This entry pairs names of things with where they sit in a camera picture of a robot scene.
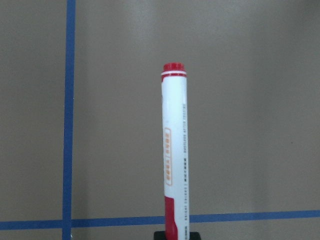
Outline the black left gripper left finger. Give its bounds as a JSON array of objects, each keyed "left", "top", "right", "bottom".
[{"left": 153, "top": 231, "right": 166, "bottom": 240}]

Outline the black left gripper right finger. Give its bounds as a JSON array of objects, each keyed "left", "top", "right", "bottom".
[{"left": 189, "top": 231, "right": 202, "bottom": 240}]

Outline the red and white marker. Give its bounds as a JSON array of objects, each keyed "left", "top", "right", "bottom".
[{"left": 161, "top": 62, "right": 190, "bottom": 240}]

